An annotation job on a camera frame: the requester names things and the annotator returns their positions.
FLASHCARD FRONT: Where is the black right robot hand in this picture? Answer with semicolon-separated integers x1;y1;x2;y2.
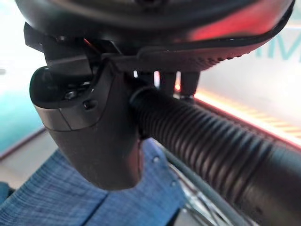
14;0;296;190

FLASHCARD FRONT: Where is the black ribbed wheelchair handle grip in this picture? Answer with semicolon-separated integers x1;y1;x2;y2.
128;86;301;226

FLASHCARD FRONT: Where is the blue fabric wheelchair backrest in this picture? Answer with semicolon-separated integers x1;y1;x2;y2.
0;138;189;226

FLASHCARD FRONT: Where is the wheelchair wheel with grey tyre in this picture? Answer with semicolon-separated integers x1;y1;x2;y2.
162;147;252;226

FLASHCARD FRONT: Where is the red lit floor strip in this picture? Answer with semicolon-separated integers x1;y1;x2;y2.
195;90;301;149

